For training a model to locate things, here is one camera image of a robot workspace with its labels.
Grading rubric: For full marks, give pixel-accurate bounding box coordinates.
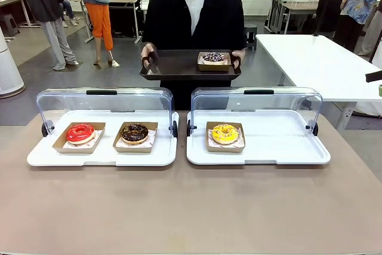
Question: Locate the grey background workbench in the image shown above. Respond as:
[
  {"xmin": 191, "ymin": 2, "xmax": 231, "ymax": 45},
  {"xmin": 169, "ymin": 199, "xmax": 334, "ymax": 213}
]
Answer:
[{"xmin": 268, "ymin": 0, "xmax": 322, "ymax": 35}]

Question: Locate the person's right hand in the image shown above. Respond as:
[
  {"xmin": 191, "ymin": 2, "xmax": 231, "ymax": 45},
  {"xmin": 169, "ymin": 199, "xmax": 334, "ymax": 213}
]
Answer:
[{"xmin": 140, "ymin": 42, "xmax": 159, "ymax": 71}]

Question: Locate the clear plastic tray lid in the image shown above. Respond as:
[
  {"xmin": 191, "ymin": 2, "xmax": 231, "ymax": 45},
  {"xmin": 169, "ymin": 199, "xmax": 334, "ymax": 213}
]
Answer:
[
  {"xmin": 190, "ymin": 87, "xmax": 324, "ymax": 136},
  {"xmin": 35, "ymin": 87, "xmax": 175, "ymax": 136}
]

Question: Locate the person in orange trousers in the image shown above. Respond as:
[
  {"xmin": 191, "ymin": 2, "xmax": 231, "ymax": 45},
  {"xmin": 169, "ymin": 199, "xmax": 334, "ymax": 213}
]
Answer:
[{"xmin": 70, "ymin": 0, "xmax": 122, "ymax": 67}]

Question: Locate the large white table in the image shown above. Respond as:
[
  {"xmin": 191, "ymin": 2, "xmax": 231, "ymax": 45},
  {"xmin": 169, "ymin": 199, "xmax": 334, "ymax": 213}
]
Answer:
[{"xmin": 255, "ymin": 33, "xmax": 382, "ymax": 132}]

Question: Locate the person in dark clothes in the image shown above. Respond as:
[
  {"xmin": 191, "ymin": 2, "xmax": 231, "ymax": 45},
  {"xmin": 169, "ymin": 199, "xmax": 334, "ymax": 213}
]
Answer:
[{"xmin": 315, "ymin": 0, "xmax": 349, "ymax": 41}]

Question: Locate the chocolate sprinkle donut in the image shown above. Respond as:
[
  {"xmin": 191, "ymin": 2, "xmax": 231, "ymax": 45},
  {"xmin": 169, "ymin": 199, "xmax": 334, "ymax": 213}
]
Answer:
[{"xmin": 120, "ymin": 122, "xmax": 149, "ymax": 145}]

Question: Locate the grey plastic stool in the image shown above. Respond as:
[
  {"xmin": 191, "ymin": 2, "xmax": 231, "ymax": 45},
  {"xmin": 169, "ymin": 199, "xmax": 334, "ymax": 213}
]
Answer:
[{"xmin": 0, "ymin": 13, "xmax": 20, "ymax": 37}]

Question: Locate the colourful sprinkle donut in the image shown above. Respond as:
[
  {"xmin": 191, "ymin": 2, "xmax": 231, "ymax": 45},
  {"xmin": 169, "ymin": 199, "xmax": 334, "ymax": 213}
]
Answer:
[{"xmin": 202, "ymin": 51, "xmax": 227, "ymax": 64}]

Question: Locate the red glazed donut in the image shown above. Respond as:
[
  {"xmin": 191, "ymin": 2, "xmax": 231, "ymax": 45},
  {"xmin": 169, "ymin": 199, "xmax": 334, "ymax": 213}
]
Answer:
[
  {"xmin": 66, "ymin": 123, "xmax": 96, "ymax": 145},
  {"xmin": 52, "ymin": 121, "xmax": 106, "ymax": 155}
]

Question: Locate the seated person in jeans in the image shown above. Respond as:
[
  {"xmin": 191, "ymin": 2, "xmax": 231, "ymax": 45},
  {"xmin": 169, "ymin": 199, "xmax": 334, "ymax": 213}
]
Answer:
[{"xmin": 59, "ymin": 0, "xmax": 80, "ymax": 28}]

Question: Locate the printed white paper liner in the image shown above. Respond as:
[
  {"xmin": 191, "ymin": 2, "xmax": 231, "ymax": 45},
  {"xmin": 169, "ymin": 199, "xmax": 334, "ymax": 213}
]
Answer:
[
  {"xmin": 199, "ymin": 57, "xmax": 230, "ymax": 66},
  {"xmin": 207, "ymin": 128, "xmax": 244, "ymax": 148},
  {"xmin": 115, "ymin": 129, "xmax": 158, "ymax": 148},
  {"xmin": 62, "ymin": 129, "xmax": 104, "ymax": 150}
]

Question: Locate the black stool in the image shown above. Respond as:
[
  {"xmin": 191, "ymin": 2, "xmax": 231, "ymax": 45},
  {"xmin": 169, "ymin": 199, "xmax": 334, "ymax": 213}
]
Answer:
[{"xmin": 244, "ymin": 23, "xmax": 258, "ymax": 50}]

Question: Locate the chocolate donut in box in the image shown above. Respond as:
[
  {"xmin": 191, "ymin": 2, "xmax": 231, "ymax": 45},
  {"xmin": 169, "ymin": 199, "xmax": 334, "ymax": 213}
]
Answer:
[{"xmin": 112, "ymin": 121, "xmax": 159, "ymax": 153}]

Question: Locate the white air purifier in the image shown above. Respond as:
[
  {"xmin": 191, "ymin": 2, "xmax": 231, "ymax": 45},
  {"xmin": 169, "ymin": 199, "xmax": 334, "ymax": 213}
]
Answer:
[{"xmin": 0, "ymin": 26, "xmax": 25, "ymax": 99}]

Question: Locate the yellow glazed donut in box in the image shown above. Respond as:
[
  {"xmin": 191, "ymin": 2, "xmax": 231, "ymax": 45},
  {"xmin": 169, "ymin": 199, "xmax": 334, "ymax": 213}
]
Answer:
[{"xmin": 205, "ymin": 121, "xmax": 247, "ymax": 153}]

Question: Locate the person's left hand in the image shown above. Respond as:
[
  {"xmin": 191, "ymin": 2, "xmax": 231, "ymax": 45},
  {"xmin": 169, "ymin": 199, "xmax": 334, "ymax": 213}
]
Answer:
[{"xmin": 231, "ymin": 49, "xmax": 246, "ymax": 70}]

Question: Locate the person in black shirt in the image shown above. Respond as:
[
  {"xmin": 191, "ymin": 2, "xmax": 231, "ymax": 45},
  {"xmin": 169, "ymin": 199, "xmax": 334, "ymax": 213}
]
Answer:
[{"xmin": 141, "ymin": 0, "xmax": 247, "ymax": 111}]

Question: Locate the white display tray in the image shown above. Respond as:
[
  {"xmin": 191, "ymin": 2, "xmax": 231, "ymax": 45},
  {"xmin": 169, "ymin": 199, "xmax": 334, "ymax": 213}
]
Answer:
[
  {"xmin": 26, "ymin": 110, "xmax": 180, "ymax": 168},
  {"xmin": 186, "ymin": 110, "xmax": 332, "ymax": 166}
]

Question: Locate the dark brown serving tray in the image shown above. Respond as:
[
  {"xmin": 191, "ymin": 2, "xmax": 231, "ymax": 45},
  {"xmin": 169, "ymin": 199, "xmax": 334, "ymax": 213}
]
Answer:
[{"xmin": 139, "ymin": 49, "xmax": 242, "ymax": 82}]

